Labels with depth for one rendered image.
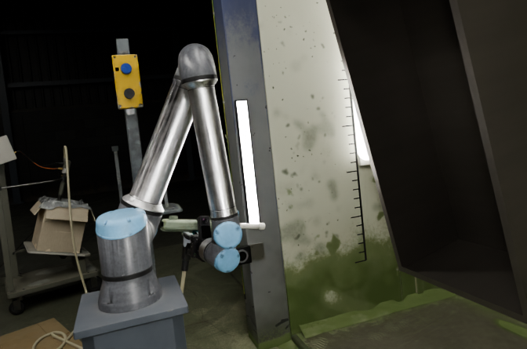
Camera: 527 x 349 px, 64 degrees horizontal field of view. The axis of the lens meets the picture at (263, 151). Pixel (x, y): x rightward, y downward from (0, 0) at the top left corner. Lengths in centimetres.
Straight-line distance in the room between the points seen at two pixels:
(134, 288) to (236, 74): 117
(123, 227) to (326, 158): 128
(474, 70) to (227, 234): 86
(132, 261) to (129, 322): 17
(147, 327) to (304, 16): 165
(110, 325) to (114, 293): 10
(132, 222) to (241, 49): 114
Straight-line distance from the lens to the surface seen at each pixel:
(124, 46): 227
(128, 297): 135
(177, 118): 146
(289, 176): 219
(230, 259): 152
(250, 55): 215
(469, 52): 130
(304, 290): 234
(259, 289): 224
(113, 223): 131
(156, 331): 133
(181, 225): 178
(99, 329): 130
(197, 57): 135
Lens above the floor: 112
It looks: 3 degrees down
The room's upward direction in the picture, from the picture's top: 6 degrees counter-clockwise
